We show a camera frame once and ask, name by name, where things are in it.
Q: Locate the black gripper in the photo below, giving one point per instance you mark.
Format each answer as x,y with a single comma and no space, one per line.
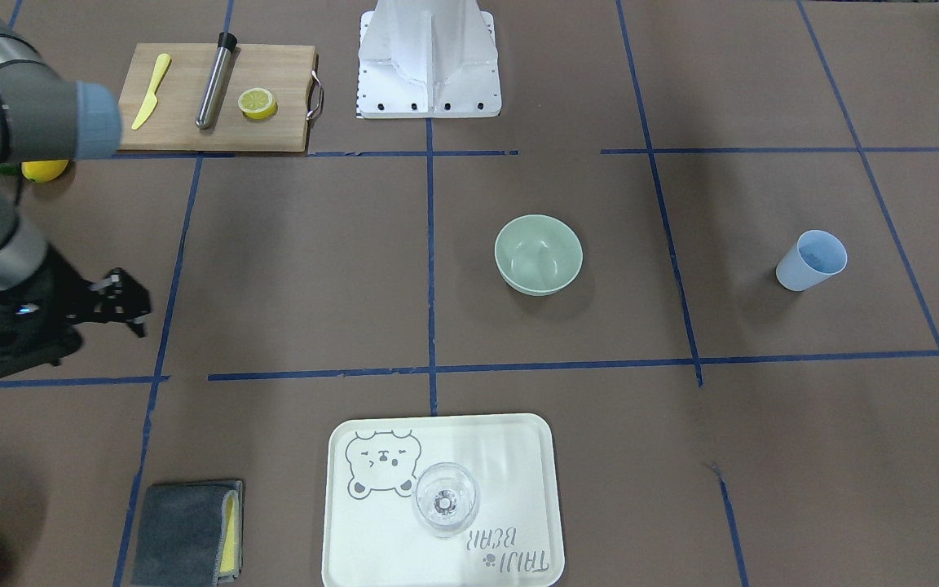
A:
64,287

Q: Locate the green ceramic bowl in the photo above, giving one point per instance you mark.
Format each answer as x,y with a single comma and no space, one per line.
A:
538,255

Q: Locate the light blue plastic cup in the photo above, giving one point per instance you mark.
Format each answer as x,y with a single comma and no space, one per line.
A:
815,257

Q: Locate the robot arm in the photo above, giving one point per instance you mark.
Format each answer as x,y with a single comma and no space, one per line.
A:
43,117

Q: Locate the yellow lemon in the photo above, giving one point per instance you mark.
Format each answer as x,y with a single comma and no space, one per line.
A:
44,171

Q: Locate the grey folded cloth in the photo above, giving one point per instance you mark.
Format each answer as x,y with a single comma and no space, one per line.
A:
190,534

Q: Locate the yellow plastic knife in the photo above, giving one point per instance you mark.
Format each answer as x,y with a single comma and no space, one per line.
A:
150,100

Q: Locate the half lemon slice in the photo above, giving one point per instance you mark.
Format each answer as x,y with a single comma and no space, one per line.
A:
257,104

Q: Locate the wooden cutting board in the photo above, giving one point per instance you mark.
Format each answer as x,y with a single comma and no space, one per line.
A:
287,71

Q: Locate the steel muddler black cap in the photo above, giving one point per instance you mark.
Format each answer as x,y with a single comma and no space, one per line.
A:
212,100

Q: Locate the white bear tray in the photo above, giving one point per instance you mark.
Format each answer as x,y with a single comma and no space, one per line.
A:
372,535

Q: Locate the clear wine glass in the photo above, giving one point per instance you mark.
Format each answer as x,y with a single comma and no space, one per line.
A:
447,499

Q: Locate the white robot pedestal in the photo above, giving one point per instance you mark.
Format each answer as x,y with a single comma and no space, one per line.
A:
428,59

